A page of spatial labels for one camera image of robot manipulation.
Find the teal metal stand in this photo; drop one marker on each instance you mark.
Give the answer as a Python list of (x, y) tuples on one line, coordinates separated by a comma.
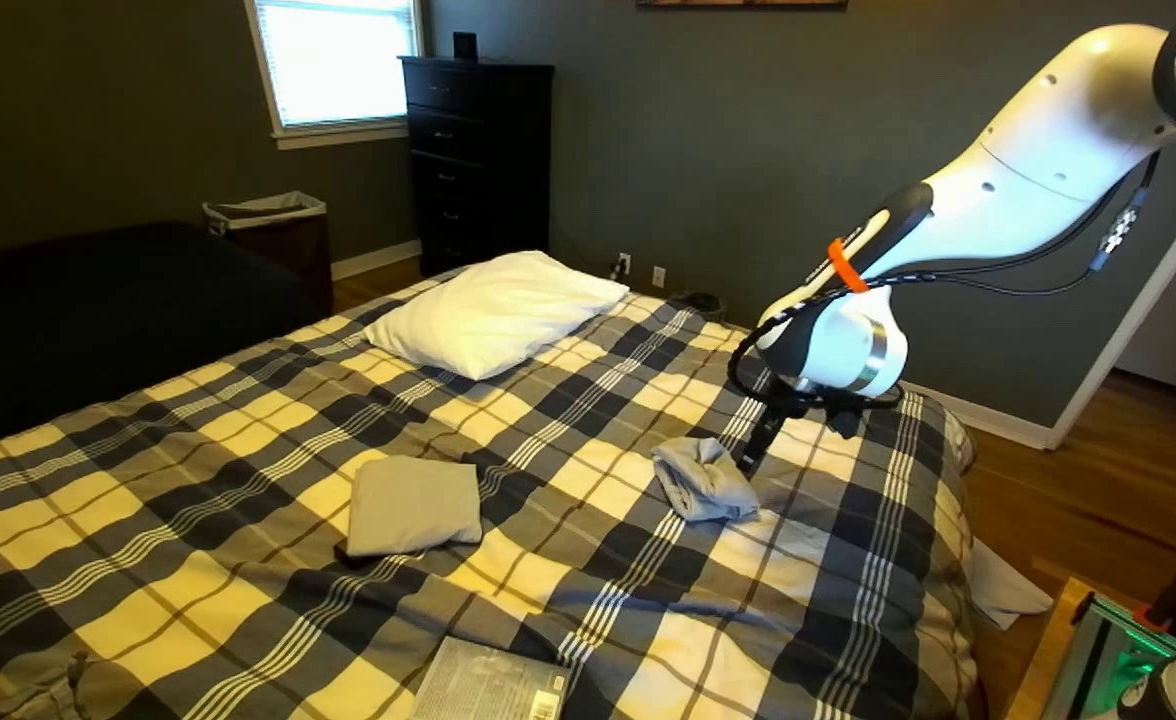
[(1112, 663)]

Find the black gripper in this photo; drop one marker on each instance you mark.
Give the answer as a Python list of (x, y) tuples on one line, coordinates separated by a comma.
[(788, 402)]

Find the clear plastic bag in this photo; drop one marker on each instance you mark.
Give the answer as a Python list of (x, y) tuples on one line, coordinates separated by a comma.
[(491, 680)]

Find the bright window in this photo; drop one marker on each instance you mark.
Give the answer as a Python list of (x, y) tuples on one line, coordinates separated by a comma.
[(337, 61)]

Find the white bed sheet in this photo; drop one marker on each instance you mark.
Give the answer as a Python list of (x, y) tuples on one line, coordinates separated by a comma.
[(1009, 587)]

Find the white pillow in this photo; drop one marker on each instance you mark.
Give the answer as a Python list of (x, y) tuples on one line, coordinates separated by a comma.
[(494, 312)]

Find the black dresser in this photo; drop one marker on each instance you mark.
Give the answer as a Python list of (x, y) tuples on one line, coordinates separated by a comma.
[(477, 163)]

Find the white wall outlet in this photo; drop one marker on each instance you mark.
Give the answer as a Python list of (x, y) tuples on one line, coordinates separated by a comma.
[(625, 263), (657, 279)]

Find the wooden frame piece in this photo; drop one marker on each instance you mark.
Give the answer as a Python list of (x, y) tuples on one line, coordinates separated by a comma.
[(1046, 654)]

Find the neatly folded grey towel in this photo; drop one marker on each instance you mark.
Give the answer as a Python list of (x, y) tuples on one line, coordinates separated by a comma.
[(412, 507)]

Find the plaid bedspread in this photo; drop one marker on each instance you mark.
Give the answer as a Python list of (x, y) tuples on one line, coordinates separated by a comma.
[(281, 587)]

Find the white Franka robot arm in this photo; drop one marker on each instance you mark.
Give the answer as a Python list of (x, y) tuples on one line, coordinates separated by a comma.
[(1052, 163)]

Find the small dark device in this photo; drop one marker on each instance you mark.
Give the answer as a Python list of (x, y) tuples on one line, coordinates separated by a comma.
[(464, 46)]

